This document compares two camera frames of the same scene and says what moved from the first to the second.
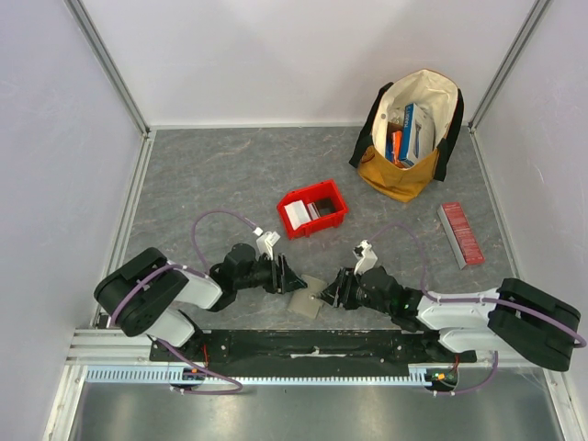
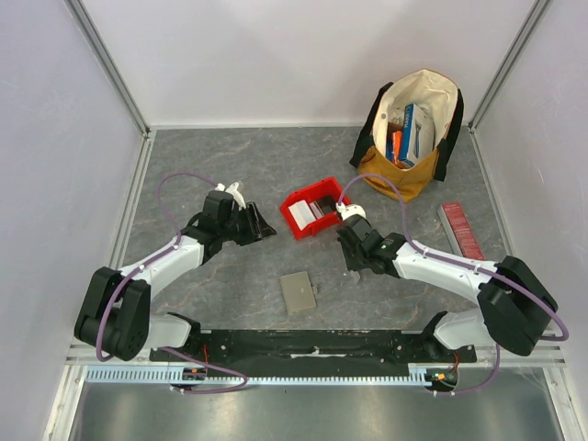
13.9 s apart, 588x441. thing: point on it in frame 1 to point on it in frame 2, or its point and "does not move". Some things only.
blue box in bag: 416,136 does not move
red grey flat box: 459,234 does not move
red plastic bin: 333,220 does not move
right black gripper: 345,288 to 354,251
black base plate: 303,354 does not move
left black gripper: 287,279 to 256,226
